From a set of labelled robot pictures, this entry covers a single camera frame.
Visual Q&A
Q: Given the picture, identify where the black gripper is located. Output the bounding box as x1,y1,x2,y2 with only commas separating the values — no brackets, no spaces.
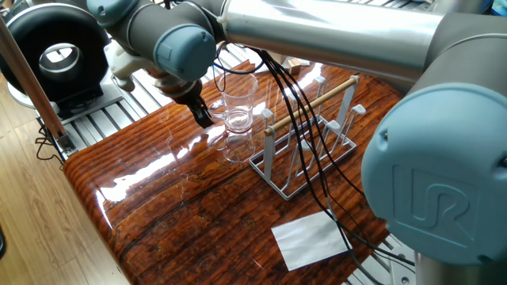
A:
170,81,217,130

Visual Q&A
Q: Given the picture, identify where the clear glass cup with handle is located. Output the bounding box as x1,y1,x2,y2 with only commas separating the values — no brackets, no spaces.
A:
208,73,260,134

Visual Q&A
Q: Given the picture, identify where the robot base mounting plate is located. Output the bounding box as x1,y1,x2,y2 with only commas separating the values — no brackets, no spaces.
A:
386,237,417,285

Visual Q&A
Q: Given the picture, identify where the white mug drying rack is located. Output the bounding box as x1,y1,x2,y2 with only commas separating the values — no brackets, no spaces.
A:
248,74,368,202

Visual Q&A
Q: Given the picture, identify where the white paper sheet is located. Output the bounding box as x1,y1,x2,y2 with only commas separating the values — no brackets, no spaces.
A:
270,211,354,272

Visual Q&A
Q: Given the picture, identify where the black cable with angled plug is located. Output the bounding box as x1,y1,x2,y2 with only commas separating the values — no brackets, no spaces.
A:
212,41,265,93

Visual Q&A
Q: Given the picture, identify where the black cable with metal connector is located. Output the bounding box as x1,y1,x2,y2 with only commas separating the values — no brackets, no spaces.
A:
253,47,417,285

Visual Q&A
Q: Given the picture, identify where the black cable with grey sleeve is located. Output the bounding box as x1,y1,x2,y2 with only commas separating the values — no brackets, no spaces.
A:
253,47,417,268

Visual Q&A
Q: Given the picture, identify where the thin black floor cable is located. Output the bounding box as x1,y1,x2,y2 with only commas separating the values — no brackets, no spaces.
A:
34,118,67,169

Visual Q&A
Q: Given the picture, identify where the brown frame post with bracket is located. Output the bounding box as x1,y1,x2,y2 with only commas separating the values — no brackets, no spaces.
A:
0,17,78,157

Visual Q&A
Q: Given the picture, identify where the black ring-shaped device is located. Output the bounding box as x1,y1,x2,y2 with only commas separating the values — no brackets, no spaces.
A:
0,2,124,120

